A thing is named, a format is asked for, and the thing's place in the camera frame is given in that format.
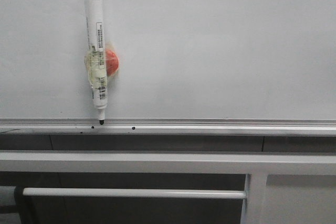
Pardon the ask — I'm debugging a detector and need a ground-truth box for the grey foam padded roll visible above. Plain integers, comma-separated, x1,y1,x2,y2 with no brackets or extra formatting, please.
0,186,16,207

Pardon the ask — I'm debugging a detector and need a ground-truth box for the white black whiteboard marker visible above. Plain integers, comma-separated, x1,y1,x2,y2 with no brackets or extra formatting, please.
84,0,108,125

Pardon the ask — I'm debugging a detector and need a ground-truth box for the white metal stand frame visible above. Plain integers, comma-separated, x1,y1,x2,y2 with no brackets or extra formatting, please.
1,151,335,223

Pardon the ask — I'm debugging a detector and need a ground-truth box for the whiteboard with aluminium frame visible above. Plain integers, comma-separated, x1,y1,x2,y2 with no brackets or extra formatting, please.
1,0,335,136

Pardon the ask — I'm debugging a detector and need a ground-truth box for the white round stand crossbar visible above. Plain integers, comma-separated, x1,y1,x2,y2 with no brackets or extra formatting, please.
23,188,247,199

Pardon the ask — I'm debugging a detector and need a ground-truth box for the red round magnet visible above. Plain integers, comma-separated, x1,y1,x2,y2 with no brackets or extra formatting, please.
105,49,119,77

